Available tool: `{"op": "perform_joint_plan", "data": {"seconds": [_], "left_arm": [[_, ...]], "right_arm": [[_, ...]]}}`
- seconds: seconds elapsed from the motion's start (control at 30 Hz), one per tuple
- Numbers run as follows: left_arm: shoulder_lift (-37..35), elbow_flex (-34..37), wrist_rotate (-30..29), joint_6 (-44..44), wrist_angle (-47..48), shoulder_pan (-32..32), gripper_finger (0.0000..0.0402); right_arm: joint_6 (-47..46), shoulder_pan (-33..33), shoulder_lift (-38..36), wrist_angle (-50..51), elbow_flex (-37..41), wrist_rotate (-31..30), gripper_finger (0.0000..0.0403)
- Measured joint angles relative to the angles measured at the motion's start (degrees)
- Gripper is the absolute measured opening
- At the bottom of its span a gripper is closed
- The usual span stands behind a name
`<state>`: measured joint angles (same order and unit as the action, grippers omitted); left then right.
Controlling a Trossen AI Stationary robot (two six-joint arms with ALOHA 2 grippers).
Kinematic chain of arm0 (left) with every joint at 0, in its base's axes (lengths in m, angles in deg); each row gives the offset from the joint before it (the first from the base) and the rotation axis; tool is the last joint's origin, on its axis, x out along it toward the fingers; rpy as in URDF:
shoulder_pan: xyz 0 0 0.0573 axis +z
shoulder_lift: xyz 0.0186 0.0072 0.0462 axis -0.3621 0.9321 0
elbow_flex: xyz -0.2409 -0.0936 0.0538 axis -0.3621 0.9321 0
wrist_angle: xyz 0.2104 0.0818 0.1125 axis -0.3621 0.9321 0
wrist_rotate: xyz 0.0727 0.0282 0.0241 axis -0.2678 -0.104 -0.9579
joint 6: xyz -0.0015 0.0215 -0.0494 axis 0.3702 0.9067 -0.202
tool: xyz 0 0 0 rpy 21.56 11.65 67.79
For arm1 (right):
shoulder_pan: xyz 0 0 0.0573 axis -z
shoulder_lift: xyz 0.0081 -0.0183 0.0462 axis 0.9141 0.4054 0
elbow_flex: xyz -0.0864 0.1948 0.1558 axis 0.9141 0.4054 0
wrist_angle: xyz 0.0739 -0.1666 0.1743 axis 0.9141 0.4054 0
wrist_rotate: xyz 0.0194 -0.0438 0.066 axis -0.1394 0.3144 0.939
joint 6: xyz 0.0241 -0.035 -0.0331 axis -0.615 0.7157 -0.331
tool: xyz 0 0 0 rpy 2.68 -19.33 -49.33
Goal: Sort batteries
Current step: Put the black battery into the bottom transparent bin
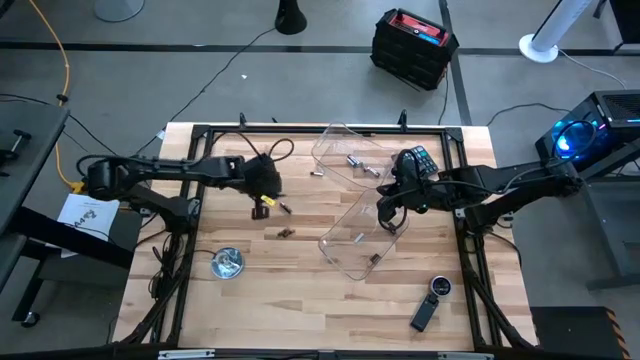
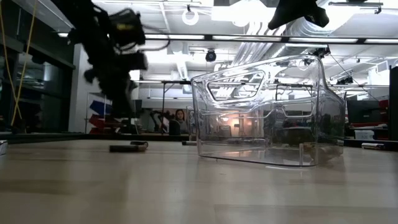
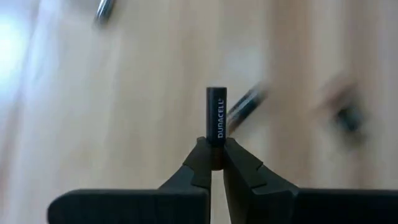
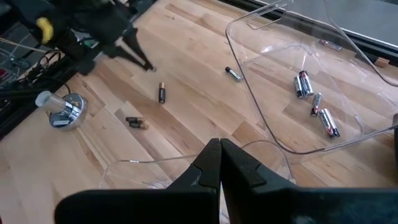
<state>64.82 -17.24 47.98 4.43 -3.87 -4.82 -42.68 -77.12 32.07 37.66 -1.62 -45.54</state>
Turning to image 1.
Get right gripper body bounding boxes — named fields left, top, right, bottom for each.
left=377, top=148, right=441, bottom=214

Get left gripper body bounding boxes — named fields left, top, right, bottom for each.
left=242, top=153, right=284, bottom=199

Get clear plastic bin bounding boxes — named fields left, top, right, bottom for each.
left=310, top=121, right=402, bottom=192
left=318, top=188, right=410, bottom=282

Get black desk calculator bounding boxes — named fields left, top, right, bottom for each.
left=409, top=144, right=441, bottom=177

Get round shiny metal dish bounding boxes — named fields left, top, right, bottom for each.
left=209, top=246, right=246, bottom=281

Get black device with round dial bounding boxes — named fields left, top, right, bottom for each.
left=409, top=274, right=454, bottom=333

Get red and black toolbox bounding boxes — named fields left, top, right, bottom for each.
left=370, top=7, right=460, bottom=92

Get black cone stand base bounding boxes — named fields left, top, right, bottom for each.
left=274, top=0, right=308, bottom=36

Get white printed paper sheet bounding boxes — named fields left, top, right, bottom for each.
left=57, top=193, right=121, bottom=259

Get black rolling stand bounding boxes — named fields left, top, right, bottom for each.
left=0, top=204, right=144, bottom=329

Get white tower fan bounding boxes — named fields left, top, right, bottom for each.
left=518, top=0, right=599, bottom=64

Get black box with hazard stripes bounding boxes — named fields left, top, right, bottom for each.
left=529, top=305, right=630, bottom=360

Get grey metal cart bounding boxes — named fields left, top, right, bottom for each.
left=549, top=144, right=640, bottom=292

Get black computer case with lights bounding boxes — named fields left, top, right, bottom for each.
left=534, top=89, right=640, bottom=175

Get grey round stand base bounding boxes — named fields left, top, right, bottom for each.
left=93, top=0, right=146, bottom=24

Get dark grey side desk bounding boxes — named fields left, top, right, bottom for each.
left=0, top=102, right=71, bottom=236

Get black equipment stand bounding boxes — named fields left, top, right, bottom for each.
left=594, top=0, right=640, bottom=54

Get black metal table frame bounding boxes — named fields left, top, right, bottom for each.
left=117, top=110, right=539, bottom=354

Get black floor cable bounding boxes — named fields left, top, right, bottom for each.
left=134, top=27, right=277, bottom=156

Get silver metal bracket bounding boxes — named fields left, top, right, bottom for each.
left=158, top=349, right=216, bottom=360
left=437, top=352, right=495, bottom=360

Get white fan cable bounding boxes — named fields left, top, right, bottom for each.
left=557, top=47, right=629, bottom=90

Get yellow cable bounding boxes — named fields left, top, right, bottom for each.
left=27, top=0, right=87, bottom=195

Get black clamp handle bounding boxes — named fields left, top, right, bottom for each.
left=0, top=128, right=33, bottom=169

